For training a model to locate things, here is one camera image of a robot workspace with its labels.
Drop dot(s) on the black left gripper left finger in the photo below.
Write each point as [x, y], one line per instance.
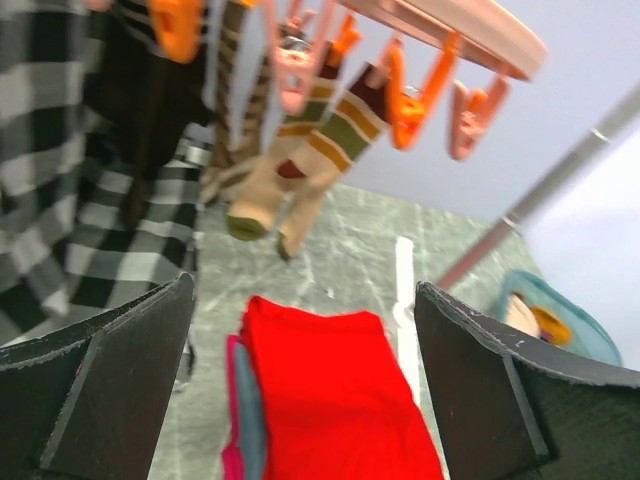
[88, 401]

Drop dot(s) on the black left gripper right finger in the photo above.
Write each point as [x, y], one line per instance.
[509, 406]

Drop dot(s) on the orange hanger clip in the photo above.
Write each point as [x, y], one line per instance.
[409, 114]
[177, 26]

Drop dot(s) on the pink round sock hanger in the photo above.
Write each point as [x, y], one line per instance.
[491, 37]

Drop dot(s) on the pink hanger clip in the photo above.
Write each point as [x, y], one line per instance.
[471, 114]

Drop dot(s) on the yellow sock in basket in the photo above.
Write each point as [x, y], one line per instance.
[552, 330]

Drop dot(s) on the beige sock in basket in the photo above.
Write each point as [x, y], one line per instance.
[520, 317]

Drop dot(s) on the teal plastic basket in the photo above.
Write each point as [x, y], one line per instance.
[589, 338]

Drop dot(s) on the black white checkered shirt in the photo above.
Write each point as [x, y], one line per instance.
[66, 255]

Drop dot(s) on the pink folded cloth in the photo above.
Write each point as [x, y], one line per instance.
[231, 454]

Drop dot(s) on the grey folded cloth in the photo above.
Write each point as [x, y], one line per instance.
[252, 427]

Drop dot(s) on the red folded cloth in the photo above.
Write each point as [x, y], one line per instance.
[336, 403]

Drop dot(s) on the striped beige sock right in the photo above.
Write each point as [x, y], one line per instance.
[299, 220]

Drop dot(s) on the striped beige sock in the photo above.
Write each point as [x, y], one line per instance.
[328, 145]
[299, 220]

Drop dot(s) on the striped beige sock left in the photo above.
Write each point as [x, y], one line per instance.
[328, 145]

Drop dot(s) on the silver clothes rack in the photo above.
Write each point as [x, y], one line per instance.
[592, 144]

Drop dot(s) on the brown striped sock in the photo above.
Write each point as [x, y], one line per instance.
[241, 103]

